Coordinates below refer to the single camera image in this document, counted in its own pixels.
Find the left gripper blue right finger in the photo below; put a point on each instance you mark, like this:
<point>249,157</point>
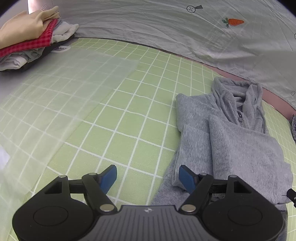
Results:
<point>198,186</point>

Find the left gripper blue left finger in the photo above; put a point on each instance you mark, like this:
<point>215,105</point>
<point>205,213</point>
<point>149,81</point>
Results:
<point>96,188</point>

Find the grey zip hoodie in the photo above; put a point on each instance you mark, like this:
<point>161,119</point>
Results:
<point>223,133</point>

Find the blue checked shirt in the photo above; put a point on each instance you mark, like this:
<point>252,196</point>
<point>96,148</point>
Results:
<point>293,127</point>

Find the black folded garment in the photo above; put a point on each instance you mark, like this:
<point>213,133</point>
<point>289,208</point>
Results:
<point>24,59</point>

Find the light grey folded garment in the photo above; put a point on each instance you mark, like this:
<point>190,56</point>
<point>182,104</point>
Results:
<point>64,28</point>

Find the red checked folded garment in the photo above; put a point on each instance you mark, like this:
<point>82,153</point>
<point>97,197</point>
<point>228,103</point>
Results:
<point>43,41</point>

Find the grey carrot print sheet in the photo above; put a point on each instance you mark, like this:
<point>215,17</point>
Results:
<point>254,40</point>

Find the beige folded garment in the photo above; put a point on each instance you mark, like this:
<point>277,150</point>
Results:
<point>23,26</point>

